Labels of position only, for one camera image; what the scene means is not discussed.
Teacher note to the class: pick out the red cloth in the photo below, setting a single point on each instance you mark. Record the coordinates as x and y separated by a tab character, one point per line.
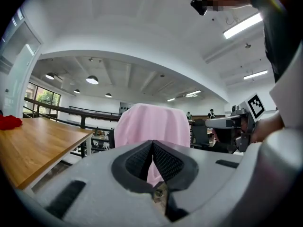
9	122

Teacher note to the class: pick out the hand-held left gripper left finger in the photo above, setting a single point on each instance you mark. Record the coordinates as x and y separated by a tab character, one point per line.
132	167

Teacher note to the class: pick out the grey pegboard panel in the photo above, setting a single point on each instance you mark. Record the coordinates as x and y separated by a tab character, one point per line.
126	107

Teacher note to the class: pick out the long ceiling tube light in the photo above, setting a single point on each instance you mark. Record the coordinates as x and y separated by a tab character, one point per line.
241	26
171	99
193	93
255	74

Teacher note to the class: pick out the person's black shirt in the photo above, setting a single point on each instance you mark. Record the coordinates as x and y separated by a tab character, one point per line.
281	32

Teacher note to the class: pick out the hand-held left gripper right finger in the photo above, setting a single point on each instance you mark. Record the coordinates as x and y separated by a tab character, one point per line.
177	169

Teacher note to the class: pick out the black office chair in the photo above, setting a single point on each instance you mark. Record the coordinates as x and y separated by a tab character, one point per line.
200	133

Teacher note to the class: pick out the pink clothes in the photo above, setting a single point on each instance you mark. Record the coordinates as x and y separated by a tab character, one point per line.
151	124

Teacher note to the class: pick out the person's right forearm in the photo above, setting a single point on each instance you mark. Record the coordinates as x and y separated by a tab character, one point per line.
270	126

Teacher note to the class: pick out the large black pendant lamp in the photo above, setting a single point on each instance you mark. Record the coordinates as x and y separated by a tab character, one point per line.
92	80

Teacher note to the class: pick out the black railing with wooden top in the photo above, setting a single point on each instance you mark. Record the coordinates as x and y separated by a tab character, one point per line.
82	114

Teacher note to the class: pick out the wooden table with white frame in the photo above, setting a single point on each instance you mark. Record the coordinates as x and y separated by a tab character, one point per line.
35	145

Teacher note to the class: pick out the round ceiling sensor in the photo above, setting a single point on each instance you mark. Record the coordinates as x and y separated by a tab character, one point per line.
247	46

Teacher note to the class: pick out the black head-mounted camera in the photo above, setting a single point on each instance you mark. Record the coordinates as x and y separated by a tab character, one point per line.
199	6

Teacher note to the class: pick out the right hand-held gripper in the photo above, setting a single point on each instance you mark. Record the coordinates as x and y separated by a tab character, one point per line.
254	107

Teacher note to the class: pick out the window with green view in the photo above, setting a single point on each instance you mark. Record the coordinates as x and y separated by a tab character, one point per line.
45	98

